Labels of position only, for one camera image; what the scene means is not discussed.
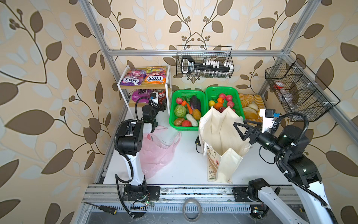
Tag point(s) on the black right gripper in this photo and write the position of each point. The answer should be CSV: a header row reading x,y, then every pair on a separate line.
x,y
256,131

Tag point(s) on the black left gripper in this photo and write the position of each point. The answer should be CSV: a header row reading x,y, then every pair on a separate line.
x,y
148,105

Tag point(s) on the red cola can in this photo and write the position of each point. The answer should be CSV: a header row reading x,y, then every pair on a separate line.
x,y
161,95

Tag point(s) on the purple snack packet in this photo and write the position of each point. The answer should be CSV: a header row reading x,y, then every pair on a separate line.
x,y
141,93

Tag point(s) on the orange Fox's candy bag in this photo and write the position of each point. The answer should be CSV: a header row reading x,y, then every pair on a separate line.
x,y
156,75

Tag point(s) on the cream canvas tote bag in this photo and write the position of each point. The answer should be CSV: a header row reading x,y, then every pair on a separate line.
x,y
221,143

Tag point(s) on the purple Fox's candy bag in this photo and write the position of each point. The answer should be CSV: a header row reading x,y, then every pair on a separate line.
x,y
134,77

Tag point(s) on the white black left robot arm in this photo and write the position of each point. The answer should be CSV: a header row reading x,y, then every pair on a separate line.
x,y
134,193

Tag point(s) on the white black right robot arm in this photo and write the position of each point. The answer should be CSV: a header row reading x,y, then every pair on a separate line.
x,y
288,149

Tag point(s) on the white wooden two-tier shelf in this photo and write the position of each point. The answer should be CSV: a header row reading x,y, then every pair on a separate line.
x,y
124,90

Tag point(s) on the tray of bread rolls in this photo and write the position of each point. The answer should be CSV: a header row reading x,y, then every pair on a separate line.
x,y
252,104

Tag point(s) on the green cabbage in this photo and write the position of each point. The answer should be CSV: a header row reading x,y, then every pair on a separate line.
x,y
180,111

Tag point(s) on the orange carrot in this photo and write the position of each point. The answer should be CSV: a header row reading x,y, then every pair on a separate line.
x,y
188,107

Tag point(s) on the brown potato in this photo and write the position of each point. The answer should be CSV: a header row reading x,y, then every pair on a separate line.
x,y
178,122

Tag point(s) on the orange fruit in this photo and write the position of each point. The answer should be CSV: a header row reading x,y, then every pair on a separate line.
x,y
220,100

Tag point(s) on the yellow lemon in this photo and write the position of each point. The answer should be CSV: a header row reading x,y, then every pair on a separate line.
x,y
211,103

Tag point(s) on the dark purple eggplant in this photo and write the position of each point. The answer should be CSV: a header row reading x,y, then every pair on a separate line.
x,y
195,103

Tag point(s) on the red tomato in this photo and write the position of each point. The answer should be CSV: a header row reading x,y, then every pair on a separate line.
x,y
186,123

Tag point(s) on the yellow potato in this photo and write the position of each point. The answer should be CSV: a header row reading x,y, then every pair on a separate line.
x,y
196,114

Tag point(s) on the right green plastic basket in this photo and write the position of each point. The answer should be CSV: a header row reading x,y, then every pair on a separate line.
x,y
230,96

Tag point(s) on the black yellow tape measure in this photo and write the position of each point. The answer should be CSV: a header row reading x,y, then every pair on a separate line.
x,y
198,145

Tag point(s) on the white radish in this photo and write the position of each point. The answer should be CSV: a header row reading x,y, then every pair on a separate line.
x,y
194,122

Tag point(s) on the red capped plastic bottle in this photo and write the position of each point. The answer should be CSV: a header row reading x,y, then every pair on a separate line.
x,y
279,86

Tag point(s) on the pink plastic bag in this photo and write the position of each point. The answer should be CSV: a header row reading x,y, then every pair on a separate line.
x,y
155,154

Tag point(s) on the roll of clear tape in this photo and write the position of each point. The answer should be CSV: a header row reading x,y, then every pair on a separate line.
x,y
192,210

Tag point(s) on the black yellow screwdriver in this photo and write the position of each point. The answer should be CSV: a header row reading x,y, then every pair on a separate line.
x,y
104,208

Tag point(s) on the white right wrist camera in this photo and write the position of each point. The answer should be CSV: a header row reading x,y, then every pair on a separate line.
x,y
268,119

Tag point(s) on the black wire basket back wall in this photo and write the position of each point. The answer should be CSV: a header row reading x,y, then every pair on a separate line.
x,y
201,52

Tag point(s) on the black wire basket wall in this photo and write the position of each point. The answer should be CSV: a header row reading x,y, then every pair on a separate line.
x,y
307,93
201,52

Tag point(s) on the black wire basket right wall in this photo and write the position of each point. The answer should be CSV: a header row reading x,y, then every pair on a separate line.
x,y
307,93

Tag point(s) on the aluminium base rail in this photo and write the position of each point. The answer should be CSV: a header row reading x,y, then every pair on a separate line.
x,y
221,204

